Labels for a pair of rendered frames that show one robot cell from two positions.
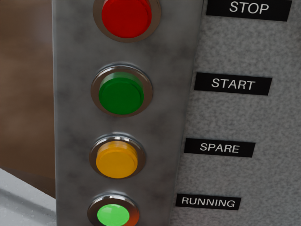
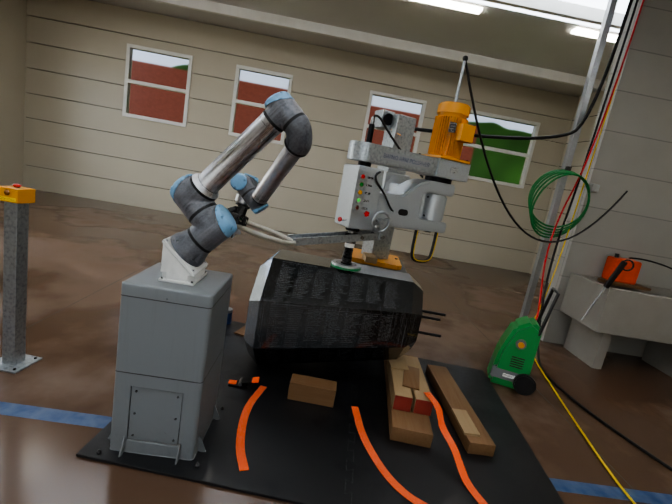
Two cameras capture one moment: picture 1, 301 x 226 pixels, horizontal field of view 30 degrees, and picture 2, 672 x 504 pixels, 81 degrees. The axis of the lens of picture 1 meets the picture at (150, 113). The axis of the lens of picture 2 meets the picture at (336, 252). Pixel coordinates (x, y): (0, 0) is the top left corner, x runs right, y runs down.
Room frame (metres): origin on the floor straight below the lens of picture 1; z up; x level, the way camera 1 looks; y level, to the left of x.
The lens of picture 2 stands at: (-2.05, 1.19, 1.46)
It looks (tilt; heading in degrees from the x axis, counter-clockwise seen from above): 11 degrees down; 335
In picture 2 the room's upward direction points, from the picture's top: 10 degrees clockwise
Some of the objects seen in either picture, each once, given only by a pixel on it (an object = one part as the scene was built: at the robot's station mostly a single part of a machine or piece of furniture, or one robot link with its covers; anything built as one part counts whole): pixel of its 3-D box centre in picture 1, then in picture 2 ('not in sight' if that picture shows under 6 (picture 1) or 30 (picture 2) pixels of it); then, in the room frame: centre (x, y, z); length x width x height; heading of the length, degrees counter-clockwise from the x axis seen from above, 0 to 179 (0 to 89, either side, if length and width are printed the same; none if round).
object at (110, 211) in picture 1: (113, 213); not in sight; (0.27, 0.02, 1.32); 0.02 x 0.01 x 0.02; 93
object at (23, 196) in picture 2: not in sight; (15, 278); (0.69, 1.93, 0.54); 0.20 x 0.20 x 1.09; 63
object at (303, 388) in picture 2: not in sight; (312, 390); (0.07, 0.20, 0.07); 0.30 x 0.12 x 0.12; 64
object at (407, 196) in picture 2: not in sight; (404, 208); (0.41, -0.44, 1.31); 0.74 x 0.23 x 0.49; 93
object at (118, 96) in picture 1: (121, 93); not in sight; (0.27, 0.02, 1.43); 0.03 x 0.01 x 0.03; 93
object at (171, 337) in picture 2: not in sight; (174, 357); (-0.10, 1.06, 0.43); 0.50 x 0.50 x 0.85; 68
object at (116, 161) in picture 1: (117, 159); not in sight; (0.27, 0.02, 1.38); 0.03 x 0.01 x 0.03; 93
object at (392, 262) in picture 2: not in sight; (373, 257); (1.09, -0.67, 0.76); 0.49 x 0.49 x 0.05; 63
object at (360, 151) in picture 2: not in sight; (407, 164); (0.42, -0.39, 1.62); 0.96 x 0.25 x 0.17; 93
